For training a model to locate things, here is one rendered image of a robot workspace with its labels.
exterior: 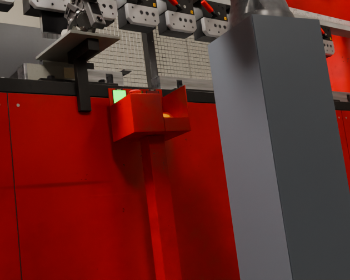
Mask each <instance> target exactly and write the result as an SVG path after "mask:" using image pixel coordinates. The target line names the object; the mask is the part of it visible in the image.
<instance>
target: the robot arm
mask: <svg viewBox="0 0 350 280"><path fill-rule="evenodd" d="M230 2H231V7H230V12H229V17H228V23H227V31H228V30H230V29H231V28H232V27H234V26H235V25H237V24H238V23H239V22H241V21H242V20H244V19H245V18H247V17H248V16H249V15H251V14H261V15H269V16H282V17H294V15H293V13H292V12H291V11H290V9H289V6H288V4H287V2H286V0H230ZM64 18H66V19H67V21H69V22H68V26H67V29H64V30H63V31H62V32H61V36H63V35H64V34H65V33H66V32H68V31H69V30H70V29H71V30H75V31H77V27H79V28H80V27H81V26H82V27H83V31H84V32H91V33H95V31H96V28H99V29H103V28H104V27H105V26H106V23H105V20H104V18H103V15H102V12H101V9H100V7H99V4H98V2H97V0H76V1H75V3H74V1H73V2H72V3H69V2H68V4H67V8H66V11H65V14H64Z"/></svg>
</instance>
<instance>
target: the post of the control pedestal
mask: <svg viewBox="0 0 350 280"><path fill-rule="evenodd" d="M140 143H141V152H142V162H143V171H144V180H145V186H146V195H147V204H148V214H149V223H150V229H151V238H152V247H153V256H154V266H155V272H156V280H182V273H181V264H180V259H179V250H178V241H177V232H176V224H175V218H174V210H173V201H172V192H171V184H170V178H169V170H168V161H167V152H166V143H165V138H164V135H149V136H146V137H143V138H141V139H140Z"/></svg>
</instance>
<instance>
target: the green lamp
mask: <svg viewBox="0 0 350 280"><path fill-rule="evenodd" d="M125 96H126V91H113V97H114V103H116V102H118V101H119V100H120V99H122V98H124V97H125Z"/></svg>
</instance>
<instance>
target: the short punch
mask: <svg viewBox="0 0 350 280"><path fill-rule="evenodd" d="M39 21H40V28H41V33H42V38H47V39H56V40H57V39H59V38H60V37H61V32H62V31H63V30H64V29H67V26H68V21H67V19H66V18H64V15H61V14H54V13H47V12H40V13H39Z"/></svg>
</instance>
